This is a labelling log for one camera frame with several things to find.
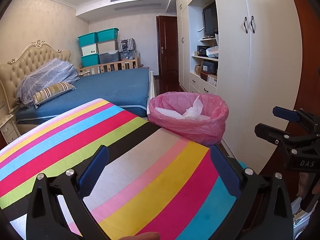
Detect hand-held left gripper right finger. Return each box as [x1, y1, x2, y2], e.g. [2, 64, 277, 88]
[210, 145, 293, 240]

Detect grey blue pillow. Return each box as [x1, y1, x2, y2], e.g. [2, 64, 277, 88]
[16, 58, 80, 107]

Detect white carved chair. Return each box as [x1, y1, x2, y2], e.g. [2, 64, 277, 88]
[291, 196, 315, 230]

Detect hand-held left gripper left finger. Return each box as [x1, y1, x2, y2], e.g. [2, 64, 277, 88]
[26, 145, 110, 240]

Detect brown wooden door frame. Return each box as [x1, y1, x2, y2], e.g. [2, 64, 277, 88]
[285, 0, 320, 130]

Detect blue bed mattress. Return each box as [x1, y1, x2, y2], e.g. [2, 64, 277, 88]
[14, 68, 150, 128]

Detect cardboard box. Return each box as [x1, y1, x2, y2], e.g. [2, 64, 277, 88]
[207, 74, 218, 88]

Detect wooden crib rail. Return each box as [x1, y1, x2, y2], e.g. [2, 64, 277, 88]
[77, 57, 142, 75]

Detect colourful striped tablecloth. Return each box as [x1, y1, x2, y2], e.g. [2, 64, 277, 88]
[0, 98, 240, 240]

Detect beige tufted bed headboard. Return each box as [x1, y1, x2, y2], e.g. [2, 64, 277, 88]
[0, 40, 72, 113]

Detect clear plastic storage box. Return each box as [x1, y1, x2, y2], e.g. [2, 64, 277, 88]
[99, 51, 120, 64]

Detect cream plastic storage box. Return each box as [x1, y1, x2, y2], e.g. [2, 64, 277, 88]
[81, 44, 99, 57]

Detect teal plastic storage box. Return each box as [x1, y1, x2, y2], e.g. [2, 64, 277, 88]
[80, 54, 101, 67]
[78, 32, 99, 47]
[96, 28, 120, 43]

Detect grey plastic storage box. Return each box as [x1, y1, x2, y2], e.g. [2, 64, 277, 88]
[97, 40, 118, 54]

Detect striped pillow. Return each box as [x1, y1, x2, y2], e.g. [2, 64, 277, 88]
[32, 81, 76, 107]

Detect black safe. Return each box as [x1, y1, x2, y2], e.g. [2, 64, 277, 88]
[201, 60, 218, 74]

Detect dark fabric bag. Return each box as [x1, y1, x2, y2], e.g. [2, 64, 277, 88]
[119, 50, 137, 61]

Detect person's left hand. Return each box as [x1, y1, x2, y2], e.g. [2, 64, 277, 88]
[119, 232, 161, 240]

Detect dark brown room door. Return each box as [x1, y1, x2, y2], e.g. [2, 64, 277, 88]
[156, 16, 178, 83]

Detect black white checkered bag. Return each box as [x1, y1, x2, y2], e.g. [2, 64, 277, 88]
[117, 38, 137, 52]

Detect waste bin with pink bag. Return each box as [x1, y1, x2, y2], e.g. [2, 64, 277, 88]
[148, 92, 229, 147]

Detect person's right hand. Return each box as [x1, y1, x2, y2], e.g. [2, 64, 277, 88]
[296, 171, 320, 198]

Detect black television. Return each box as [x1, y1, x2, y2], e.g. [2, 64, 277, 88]
[202, 1, 218, 37]

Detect white built-in wardrobe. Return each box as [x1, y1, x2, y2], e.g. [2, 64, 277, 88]
[175, 0, 303, 155]

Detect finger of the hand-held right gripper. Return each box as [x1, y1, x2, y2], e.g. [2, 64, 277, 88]
[272, 106, 320, 137]
[254, 123, 298, 155]

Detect cream nightstand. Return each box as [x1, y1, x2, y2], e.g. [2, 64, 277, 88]
[0, 115, 19, 145]

